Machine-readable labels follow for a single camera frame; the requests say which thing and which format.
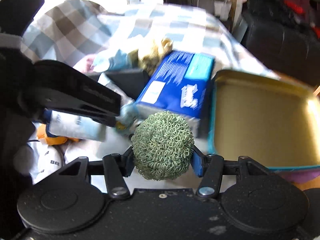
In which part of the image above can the checkered tablecloth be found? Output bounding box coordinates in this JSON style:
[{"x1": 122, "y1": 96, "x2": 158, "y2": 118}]
[{"x1": 21, "y1": 0, "x2": 277, "y2": 79}]

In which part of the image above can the potted plant white pot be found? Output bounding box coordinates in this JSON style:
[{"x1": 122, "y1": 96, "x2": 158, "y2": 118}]
[{"x1": 214, "y1": 0, "x2": 232, "y2": 21}]

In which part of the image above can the blue face mask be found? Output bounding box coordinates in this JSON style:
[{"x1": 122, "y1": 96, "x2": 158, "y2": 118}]
[{"x1": 92, "y1": 49, "x2": 132, "y2": 73}]

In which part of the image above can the orange navy cloth bundle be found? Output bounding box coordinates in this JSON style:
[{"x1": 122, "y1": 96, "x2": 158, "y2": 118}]
[{"x1": 36, "y1": 124, "x2": 80, "y2": 146}]

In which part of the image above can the black leather sofa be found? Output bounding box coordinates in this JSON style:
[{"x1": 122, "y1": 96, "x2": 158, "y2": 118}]
[{"x1": 241, "y1": 0, "x2": 319, "y2": 87}]

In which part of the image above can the purple mat under tray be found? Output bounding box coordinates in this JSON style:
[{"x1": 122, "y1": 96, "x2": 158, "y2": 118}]
[{"x1": 278, "y1": 171, "x2": 319, "y2": 184}]

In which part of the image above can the gold metal tin tray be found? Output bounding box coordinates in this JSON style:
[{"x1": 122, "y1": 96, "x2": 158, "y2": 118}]
[{"x1": 208, "y1": 70, "x2": 319, "y2": 171}]

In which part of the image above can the blue Tempo tissue pack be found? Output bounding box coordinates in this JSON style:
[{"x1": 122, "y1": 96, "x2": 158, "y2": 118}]
[{"x1": 135, "y1": 50, "x2": 215, "y2": 137}]

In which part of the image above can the green mesh scrubber ball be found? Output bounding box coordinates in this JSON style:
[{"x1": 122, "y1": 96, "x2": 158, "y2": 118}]
[{"x1": 131, "y1": 111, "x2": 194, "y2": 181}]

